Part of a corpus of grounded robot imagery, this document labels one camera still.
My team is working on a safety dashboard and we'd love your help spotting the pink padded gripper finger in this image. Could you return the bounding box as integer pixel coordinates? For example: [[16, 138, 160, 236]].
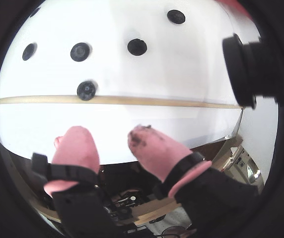
[[128, 125, 260, 238], [31, 125, 119, 238]]

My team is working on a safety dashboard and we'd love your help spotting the dark blueberry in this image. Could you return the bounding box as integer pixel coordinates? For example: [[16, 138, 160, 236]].
[[22, 42, 38, 61], [76, 79, 98, 102], [167, 9, 186, 25], [127, 38, 147, 57], [70, 42, 92, 62]]

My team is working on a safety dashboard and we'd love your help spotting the light wooden frame beam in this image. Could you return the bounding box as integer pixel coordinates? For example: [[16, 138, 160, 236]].
[[132, 197, 185, 226]]

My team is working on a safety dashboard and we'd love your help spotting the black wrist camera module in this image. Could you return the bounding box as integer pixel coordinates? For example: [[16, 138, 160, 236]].
[[221, 33, 284, 110]]

